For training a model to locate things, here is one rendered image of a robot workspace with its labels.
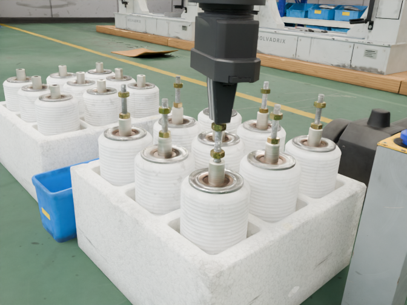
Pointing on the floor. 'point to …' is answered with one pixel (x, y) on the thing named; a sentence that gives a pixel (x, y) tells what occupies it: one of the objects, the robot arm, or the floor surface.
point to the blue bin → (57, 202)
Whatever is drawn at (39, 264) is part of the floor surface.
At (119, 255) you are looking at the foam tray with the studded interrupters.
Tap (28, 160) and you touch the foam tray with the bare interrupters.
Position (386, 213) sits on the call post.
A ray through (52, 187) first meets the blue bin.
